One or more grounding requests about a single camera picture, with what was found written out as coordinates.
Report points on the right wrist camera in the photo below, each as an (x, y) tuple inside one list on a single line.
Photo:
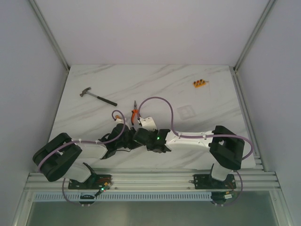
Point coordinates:
[(147, 123)]

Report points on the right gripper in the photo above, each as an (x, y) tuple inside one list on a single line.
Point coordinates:
[(155, 131)]

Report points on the claw hammer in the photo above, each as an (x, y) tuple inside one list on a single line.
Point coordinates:
[(87, 92)]

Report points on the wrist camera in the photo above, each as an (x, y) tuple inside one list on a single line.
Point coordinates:
[(121, 121), (147, 123)]

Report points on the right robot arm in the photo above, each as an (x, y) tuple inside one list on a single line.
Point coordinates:
[(225, 147)]

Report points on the white slotted cable duct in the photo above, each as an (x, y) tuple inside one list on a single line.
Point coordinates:
[(122, 196)]

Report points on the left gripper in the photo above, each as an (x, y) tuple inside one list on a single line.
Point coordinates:
[(128, 138)]

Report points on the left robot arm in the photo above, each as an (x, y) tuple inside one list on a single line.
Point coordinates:
[(61, 156)]

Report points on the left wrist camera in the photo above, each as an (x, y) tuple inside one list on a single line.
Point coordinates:
[(121, 121)]

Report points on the orange fuse holder block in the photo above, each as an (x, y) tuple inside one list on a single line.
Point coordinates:
[(200, 83)]

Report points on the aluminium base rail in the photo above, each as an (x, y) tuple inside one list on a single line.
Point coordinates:
[(159, 180)]

